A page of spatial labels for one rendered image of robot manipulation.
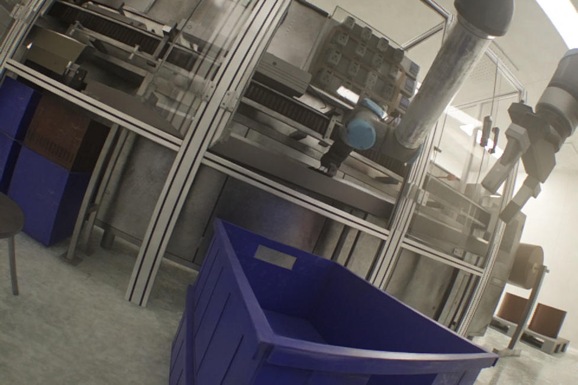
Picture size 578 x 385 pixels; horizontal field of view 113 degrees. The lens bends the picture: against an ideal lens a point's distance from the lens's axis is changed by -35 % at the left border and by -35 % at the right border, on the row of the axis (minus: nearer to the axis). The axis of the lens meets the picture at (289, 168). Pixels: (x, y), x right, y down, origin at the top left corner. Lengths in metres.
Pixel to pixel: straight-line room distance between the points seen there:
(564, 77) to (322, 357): 0.56
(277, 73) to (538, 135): 1.01
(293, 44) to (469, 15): 1.33
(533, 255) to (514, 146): 2.39
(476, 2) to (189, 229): 1.25
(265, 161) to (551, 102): 0.88
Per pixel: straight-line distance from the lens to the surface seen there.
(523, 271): 2.74
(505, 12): 0.56
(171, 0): 1.85
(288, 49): 1.73
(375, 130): 0.88
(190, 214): 1.30
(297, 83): 1.25
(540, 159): 0.54
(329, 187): 1.12
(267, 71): 1.23
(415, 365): 0.35
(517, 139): 0.46
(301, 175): 1.08
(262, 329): 0.26
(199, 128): 0.97
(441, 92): 0.68
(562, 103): 0.57
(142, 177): 1.32
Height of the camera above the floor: 0.53
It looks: 7 degrees up
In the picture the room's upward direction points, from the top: 23 degrees clockwise
